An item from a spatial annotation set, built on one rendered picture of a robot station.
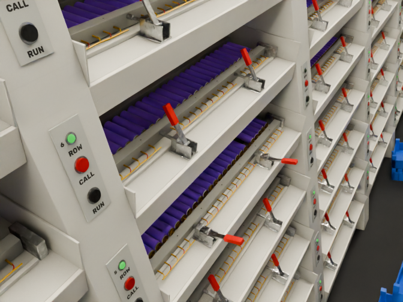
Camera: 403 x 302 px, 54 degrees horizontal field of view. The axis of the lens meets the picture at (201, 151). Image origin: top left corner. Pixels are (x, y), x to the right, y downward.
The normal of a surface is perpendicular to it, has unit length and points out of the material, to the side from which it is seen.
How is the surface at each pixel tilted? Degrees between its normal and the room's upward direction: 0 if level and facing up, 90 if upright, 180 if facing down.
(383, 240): 0
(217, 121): 18
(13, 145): 108
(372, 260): 0
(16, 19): 90
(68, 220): 90
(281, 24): 90
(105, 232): 90
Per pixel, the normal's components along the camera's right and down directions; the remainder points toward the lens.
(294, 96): -0.52, 0.51
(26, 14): 0.83, 0.12
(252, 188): 0.07, -0.78
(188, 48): 0.85, 0.38
